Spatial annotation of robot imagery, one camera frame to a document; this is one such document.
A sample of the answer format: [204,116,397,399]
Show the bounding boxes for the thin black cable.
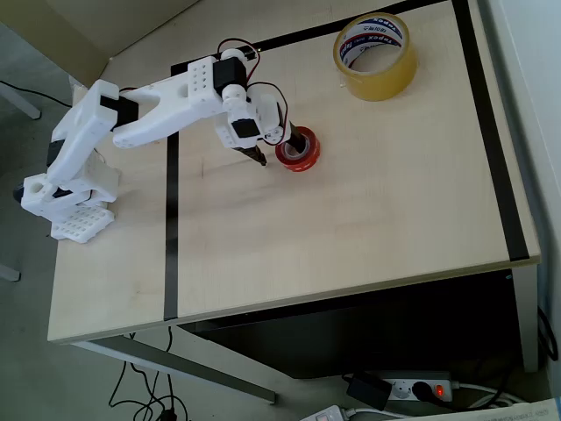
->
[0,80,73,108]

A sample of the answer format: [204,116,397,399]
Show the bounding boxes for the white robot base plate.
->
[47,203,117,245]

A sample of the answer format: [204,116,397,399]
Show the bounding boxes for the black round plug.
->
[411,380,436,403]

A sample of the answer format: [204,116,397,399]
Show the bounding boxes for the small white power strip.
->
[300,403,348,421]

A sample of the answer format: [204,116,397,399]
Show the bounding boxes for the grey slanted table beam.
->
[72,324,280,404]

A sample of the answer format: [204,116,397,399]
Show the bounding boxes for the white furniture bar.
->
[0,81,43,119]

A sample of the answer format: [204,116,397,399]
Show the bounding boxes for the grey upright table leg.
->
[510,258,540,374]

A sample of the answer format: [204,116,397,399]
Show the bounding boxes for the red tape roll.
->
[274,125,321,174]

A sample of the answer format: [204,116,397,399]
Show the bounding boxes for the white power cable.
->
[455,382,523,408]

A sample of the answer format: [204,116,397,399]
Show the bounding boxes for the beige board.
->
[0,0,202,91]

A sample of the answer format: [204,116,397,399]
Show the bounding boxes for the printed paper sheet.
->
[389,397,561,421]

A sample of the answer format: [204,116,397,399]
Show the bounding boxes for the black looped cable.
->
[536,305,559,363]

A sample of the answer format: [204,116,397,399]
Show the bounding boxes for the black power adapter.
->
[345,372,392,411]

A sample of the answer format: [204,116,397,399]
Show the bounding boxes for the red looped servo cable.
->
[217,38,260,84]

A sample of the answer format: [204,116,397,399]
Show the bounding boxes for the black floor cables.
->
[108,328,190,421]

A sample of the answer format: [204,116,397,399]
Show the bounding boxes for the white power strip red switch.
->
[385,371,460,403]

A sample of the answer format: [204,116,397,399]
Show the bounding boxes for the red white gripper servo cable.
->
[252,82,294,142]

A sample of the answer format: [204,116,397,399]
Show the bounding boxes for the yellow tape roll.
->
[331,11,418,102]

